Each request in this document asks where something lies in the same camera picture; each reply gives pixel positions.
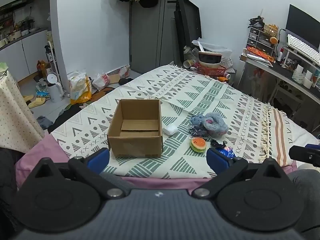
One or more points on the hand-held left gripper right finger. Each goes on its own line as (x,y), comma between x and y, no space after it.
(217,163)

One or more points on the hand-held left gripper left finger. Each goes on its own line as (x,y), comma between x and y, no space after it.
(98,160)

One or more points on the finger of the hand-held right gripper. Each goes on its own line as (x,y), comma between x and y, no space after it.
(303,156)

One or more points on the burger squishy toy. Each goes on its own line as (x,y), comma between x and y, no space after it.
(198,145)

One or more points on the grey plush toy pink inside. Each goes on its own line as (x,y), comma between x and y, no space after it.
(218,130)

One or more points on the brown cardboard box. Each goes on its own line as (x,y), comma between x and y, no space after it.
(135,140)

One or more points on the small blue plush toy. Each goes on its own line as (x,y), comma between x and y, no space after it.
(197,120)

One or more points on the blue shiny packet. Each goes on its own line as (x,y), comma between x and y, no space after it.
(228,154)

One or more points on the small black cloth piece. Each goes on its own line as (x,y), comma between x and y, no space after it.
(218,143)

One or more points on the person's grey trouser leg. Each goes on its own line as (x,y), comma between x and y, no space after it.
(306,195)

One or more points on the pink bedsheet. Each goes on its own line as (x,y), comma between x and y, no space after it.
(57,151)

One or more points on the dark clothes pile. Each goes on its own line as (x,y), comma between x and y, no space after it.
(67,116)

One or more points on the small white case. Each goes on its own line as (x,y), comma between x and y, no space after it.
(170,131)

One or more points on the grey cloth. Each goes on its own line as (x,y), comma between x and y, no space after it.
(45,122)

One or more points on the white green patterned blanket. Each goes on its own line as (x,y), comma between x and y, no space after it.
(212,95)

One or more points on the yellow white bag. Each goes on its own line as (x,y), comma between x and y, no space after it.
(78,88)

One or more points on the white red printed plastic bag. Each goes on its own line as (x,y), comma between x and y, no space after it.
(101,81)

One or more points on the white kettle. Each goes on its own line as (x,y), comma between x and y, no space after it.
(54,90)

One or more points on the yellow slipper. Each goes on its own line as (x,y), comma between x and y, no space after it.
(28,97)
(37,102)

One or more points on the orange packet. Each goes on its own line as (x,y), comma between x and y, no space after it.
(223,79)

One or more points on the black desk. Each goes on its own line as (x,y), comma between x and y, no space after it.
(282,71)

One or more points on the person's dark clothing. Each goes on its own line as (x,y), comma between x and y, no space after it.
(10,180)

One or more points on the dotted cream tablecloth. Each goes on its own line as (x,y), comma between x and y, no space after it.
(17,115)

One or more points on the red plastic basket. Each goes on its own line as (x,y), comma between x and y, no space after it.
(212,71)

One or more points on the paper cup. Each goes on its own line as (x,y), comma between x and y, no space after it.
(190,63)

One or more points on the small white bottle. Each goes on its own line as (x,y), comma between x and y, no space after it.
(280,54)

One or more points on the white keyboard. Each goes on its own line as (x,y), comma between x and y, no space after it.
(303,47)

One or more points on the brown bottle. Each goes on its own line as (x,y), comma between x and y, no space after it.
(39,68)

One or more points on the red printed packet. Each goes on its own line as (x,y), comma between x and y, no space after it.
(261,53)

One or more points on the white narrow rack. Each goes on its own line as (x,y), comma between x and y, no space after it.
(51,55)

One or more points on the clear plastic bag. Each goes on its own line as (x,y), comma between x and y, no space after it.
(217,47)

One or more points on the small drawer organizer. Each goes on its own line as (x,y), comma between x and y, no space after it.
(258,38)

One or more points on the wicker basket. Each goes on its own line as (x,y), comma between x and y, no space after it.
(271,30)

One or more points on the white kitchen base cabinet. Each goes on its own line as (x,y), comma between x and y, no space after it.
(22,55)

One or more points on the grey door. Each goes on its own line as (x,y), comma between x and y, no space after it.
(147,37)

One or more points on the light green bag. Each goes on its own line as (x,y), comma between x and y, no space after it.
(3,67)

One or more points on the black computer monitor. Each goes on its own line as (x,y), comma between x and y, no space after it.
(300,22)

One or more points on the black flat screen panel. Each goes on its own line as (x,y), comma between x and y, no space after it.
(188,25)

